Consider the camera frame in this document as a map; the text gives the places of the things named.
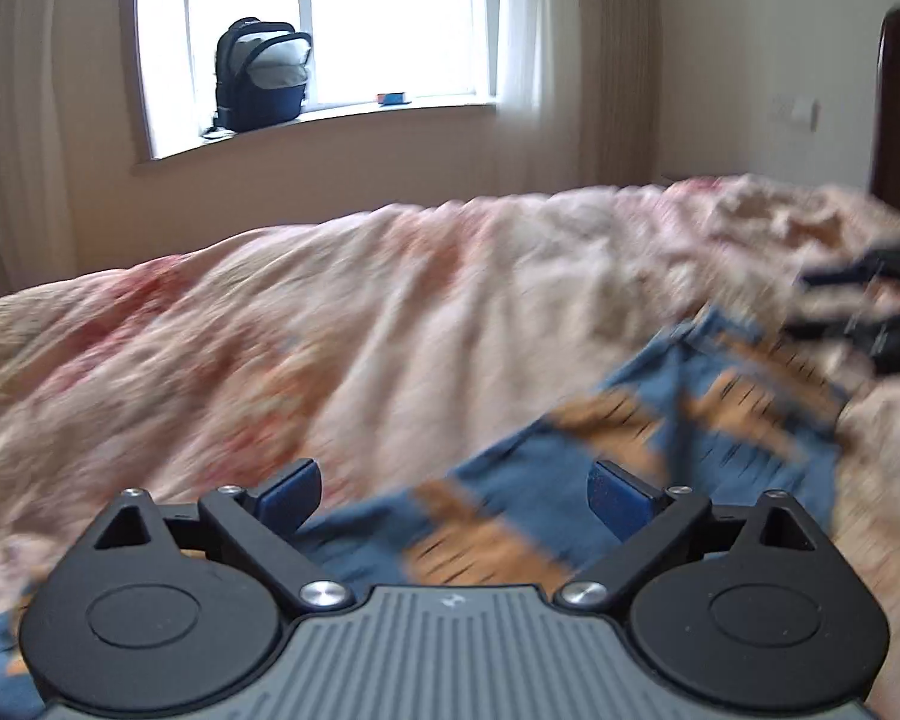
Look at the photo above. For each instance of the pink floral bed quilt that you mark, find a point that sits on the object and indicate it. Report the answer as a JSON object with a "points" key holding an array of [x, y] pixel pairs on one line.
{"points": [[388, 345]]}

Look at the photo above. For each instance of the dark wooden headboard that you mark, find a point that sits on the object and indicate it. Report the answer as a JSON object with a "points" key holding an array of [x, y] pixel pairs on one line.
{"points": [[885, 157]]}

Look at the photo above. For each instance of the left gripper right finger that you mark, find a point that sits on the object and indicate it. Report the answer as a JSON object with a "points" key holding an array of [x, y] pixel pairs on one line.
{"points": [[622, 502]]}

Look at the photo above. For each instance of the white wall switch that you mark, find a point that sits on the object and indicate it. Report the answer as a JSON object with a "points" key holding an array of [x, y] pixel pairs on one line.
{"points": [[801, 113]]}

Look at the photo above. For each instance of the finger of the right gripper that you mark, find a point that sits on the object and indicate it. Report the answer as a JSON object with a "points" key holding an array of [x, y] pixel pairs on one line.
{"points": [[882, 263], [877, 339]]}

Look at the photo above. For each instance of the small blue red box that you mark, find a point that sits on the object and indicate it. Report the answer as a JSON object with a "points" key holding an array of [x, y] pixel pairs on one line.
{"points": [[393, 99]]}

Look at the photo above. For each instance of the beige curtain of window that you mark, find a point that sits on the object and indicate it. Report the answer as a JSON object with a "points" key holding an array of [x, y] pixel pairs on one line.
{"points": [[577, 88], [36, 231]]}

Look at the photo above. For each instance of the dark blue grey backpack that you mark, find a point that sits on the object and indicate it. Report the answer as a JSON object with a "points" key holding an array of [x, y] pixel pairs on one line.
{"points": [[261, 76]]}

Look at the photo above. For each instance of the beige curtain right of window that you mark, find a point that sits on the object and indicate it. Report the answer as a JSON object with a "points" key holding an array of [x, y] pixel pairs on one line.
{"points": [[577, 88]]}

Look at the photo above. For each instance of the beige curtain left of window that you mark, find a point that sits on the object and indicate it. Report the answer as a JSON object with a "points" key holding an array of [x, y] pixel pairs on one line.
{"points": [[36, 231]]}

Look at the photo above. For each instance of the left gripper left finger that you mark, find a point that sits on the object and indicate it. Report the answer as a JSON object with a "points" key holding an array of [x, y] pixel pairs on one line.
{"points": [[284, 502]]}

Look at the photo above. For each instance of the white framed window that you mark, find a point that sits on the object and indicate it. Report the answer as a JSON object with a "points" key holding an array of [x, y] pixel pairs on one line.
{"points": [[440, 53]]}

